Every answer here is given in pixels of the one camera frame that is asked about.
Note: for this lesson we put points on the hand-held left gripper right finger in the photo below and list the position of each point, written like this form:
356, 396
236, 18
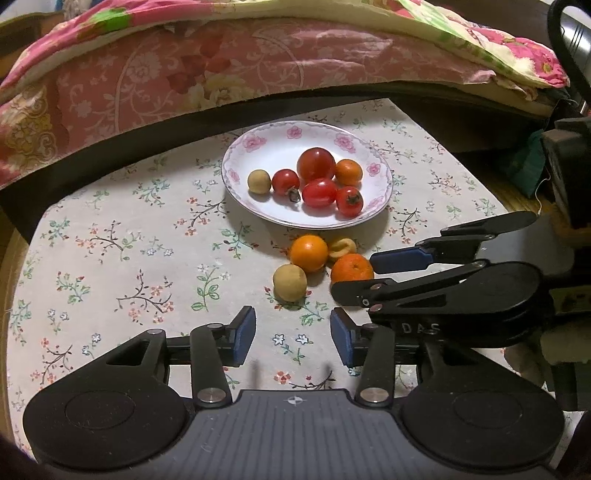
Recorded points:
344, 339

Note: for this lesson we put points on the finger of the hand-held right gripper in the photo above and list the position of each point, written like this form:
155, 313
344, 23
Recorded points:
392, 290
401, 259

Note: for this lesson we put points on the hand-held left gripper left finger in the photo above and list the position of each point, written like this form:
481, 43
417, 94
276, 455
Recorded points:
244, 334

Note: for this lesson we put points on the small orange mandarin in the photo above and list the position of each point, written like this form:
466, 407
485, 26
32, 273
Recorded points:
352, 270
308, 253
348, 171

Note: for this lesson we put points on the tan longan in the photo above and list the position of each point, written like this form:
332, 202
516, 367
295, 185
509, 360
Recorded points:
258, 181
289, 282
334, 251

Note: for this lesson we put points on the round cherry tomato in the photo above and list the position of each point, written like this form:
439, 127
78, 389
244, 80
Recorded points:
349, 201
285, 181

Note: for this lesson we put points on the oblong cherry tomato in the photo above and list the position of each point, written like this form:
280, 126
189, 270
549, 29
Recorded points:
319, 191

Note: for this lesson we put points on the large tomato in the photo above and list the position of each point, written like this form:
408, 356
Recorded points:
316, 164

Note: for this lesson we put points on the white floral plate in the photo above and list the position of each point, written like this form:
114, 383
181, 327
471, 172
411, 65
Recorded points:
277, 207

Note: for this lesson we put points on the teal cloth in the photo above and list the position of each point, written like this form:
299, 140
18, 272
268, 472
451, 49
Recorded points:
524, 166

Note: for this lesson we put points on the floral tablecloth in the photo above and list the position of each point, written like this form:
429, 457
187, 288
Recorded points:
115, 277

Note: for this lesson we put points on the yellow green floral quilt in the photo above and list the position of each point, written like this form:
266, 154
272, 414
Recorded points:
508, 50

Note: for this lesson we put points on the black curved object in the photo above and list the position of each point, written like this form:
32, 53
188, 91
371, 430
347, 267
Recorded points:
577, 41

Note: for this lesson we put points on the pink floral bed sheet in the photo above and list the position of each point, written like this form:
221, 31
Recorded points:
184, 69

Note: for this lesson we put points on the wooden cabinet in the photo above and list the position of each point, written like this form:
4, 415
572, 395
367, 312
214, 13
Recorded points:
18, 32

